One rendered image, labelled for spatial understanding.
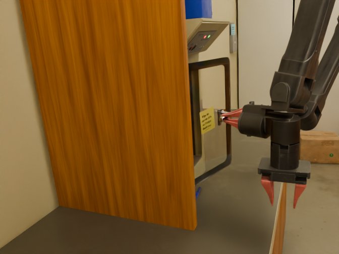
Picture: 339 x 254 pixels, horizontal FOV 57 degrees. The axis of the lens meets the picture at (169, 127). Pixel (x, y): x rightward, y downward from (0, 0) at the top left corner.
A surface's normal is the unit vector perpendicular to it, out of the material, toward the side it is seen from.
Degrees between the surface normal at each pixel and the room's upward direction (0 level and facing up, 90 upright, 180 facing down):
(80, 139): 90
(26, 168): 90
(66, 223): 0
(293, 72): 76
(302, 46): 69
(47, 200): 90
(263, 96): 90
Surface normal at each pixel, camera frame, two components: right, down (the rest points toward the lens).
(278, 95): -0.72, -0.01
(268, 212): -0.07, -0.96
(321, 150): -0.30, 0.29
